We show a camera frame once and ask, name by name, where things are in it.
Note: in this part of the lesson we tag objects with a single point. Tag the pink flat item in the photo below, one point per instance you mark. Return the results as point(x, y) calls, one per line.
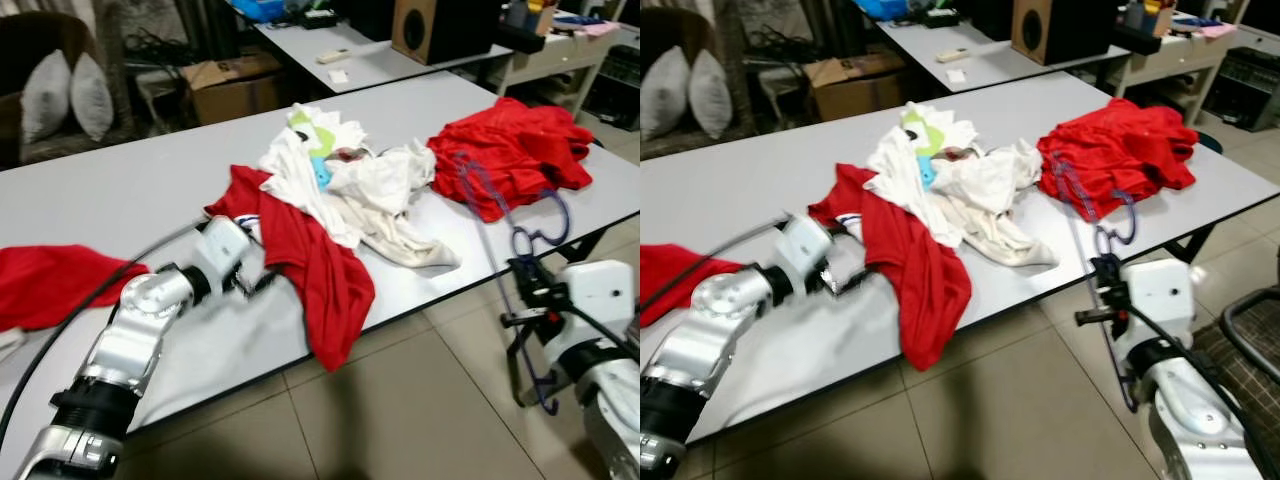
point(1218, 30)
point(600, 29)

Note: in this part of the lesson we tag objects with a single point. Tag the black flat box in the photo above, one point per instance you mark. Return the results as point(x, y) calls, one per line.
point(1138, 38)
point(520, 38)

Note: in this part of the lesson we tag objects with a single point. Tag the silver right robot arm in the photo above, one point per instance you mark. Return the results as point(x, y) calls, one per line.
point(610, 420)
point(1200, 430)

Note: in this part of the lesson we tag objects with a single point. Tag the black frame woven chair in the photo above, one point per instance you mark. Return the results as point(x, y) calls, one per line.
point(1250, 370)

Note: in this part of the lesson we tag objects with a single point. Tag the cream white garment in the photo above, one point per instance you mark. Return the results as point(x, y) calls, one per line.
point(395, 180)
point(1000, 180)

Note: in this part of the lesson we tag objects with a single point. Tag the white shirt with green print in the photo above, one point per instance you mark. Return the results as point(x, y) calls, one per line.
point(900, 180)
point(295, 185)

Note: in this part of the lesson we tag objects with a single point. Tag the red shirt with white collar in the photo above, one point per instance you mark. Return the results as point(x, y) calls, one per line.
point(320, 290)
point(925, 290)

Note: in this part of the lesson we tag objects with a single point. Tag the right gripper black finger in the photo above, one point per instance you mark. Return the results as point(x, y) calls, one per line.
point(1108, 275)
point(1098, 317)
point(528, 275)
point(525, 319)

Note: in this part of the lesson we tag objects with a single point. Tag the wooden loudspeaker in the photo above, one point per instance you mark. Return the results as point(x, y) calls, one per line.
point(440, 30)
point(1060, 30)

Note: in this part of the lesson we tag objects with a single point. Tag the crumpled red garment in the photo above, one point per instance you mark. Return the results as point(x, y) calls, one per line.
point(670, 280)
point(520, 150)
point(50, 285)
point(1125, 150)

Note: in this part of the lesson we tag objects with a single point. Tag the black plastic crate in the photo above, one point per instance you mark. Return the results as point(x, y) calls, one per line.
point(1245, 90)
point(615, 90)

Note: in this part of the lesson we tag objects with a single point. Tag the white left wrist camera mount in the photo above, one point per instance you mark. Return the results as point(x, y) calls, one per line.
point(225, 250)
point(800, 245)

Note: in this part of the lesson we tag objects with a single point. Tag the dark wicker armchair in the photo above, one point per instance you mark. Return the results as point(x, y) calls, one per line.
point(20, 40)
point(665, 30)

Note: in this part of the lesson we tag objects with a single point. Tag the white remote control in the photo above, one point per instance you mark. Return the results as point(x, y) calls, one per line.
point(953, 55)
point(335, 56)

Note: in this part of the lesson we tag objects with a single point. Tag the cream side table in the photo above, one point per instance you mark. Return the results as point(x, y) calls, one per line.
point(560, 58)
point(1175, 58)

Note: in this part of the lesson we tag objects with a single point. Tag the black table leg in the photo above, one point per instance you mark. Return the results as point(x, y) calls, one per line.
point(590, 245)
point(1205, 245)

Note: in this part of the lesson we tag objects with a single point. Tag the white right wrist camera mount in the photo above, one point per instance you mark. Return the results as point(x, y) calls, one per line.
point(600, 300)
point(1160, 300)

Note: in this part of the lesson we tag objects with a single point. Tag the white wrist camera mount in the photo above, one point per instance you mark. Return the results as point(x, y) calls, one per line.
point(600, 300)
point(800, 245)
point(225, 250)
point(1160, 300)

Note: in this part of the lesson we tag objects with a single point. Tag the grey pillow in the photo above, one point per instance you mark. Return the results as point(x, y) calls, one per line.
point(710, 95)
point(92, 98)
point(45, 100)
point(662, 97)

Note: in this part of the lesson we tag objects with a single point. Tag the brown cardboard box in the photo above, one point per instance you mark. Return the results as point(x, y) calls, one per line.
point(235, 90)
point(855, 88)

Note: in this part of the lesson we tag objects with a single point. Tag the white long desk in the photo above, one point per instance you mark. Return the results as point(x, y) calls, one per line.
point(380, 65)
point(1000, 62)

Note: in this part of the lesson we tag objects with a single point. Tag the blue plastic item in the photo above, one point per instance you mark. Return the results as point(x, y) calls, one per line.
point(882, 8)
point(260, 9)

